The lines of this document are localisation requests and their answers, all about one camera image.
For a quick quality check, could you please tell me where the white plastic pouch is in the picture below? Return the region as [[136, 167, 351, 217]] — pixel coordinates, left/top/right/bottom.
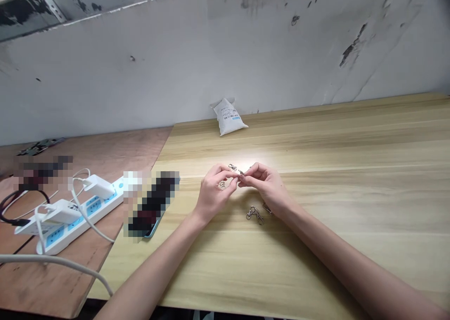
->
[[210, 97, 249, 137]]

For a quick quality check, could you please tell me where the person's right hand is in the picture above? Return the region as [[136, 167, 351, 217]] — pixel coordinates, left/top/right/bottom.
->
[[237, 162, 290, 218]]

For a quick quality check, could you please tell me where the pile of silver clasps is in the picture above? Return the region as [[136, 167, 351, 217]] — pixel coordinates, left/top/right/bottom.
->
[[245, 202, 274, 226]]

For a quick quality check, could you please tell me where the person's left hand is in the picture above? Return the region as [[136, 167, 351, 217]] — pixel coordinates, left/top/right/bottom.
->
[[195, 163, 239, 221]]

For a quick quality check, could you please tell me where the white cable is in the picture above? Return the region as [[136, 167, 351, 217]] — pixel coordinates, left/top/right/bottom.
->
[[35, 179, 116, 244], [72, 168, 93, 201]]

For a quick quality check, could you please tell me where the black cable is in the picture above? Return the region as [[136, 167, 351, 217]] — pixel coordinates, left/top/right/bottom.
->
[[0, 190, 50, 228]]

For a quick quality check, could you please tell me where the white and blue power strip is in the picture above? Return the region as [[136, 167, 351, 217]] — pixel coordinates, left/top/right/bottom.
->
[[14, 175, 141, 256]]

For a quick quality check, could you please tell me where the green circuit board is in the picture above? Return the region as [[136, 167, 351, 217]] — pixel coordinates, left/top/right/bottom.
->
[[16, 137, 66, 157]]

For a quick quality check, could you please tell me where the silver swivel clasp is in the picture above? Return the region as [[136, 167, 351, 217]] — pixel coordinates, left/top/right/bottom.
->
[[228, 163, 252, 178]]

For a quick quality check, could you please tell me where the white power strip cord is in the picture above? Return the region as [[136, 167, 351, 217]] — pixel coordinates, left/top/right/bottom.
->
[[0, 253, 114, 297]]

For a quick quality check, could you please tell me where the white charger plug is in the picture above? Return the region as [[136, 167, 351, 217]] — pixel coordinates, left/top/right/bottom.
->
[[82, 174, 117, 199], [35, 199, 80, 226]]

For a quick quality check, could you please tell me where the smartphone with blue case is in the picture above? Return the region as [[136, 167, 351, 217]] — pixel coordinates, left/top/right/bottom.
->
[[123, 170, 180, 239]]

